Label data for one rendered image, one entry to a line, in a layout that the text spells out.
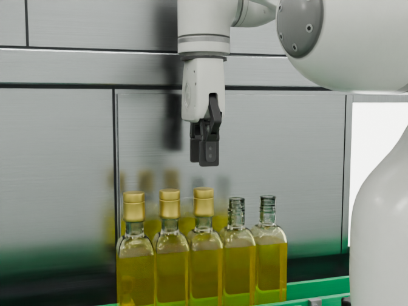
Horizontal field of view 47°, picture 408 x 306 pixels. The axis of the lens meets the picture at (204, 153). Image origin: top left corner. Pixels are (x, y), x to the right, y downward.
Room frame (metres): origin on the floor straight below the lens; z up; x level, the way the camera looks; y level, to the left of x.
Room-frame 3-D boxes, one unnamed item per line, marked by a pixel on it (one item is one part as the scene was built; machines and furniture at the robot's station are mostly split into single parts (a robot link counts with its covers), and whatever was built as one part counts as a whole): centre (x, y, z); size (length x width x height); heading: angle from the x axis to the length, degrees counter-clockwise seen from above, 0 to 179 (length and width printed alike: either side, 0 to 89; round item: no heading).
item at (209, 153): (0.73, -0.01, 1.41); 0.03 x 0.03 x 0.07; 17
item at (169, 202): (0.75, 0.06, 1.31); 0.04 x 0.04 x 0.04
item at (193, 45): (0.77, 0.00, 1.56); 0.09 x 0.08 x 0.03; 17
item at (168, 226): (0.75, 0.06, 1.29); 0.03 x 0.03 x 0.05
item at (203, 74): (0.77, 0.00, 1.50); 0.10 x 0.07 x 0.11; 17
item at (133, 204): (0.73, 0.11, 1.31); 0.04 x 0.04 x 0.04
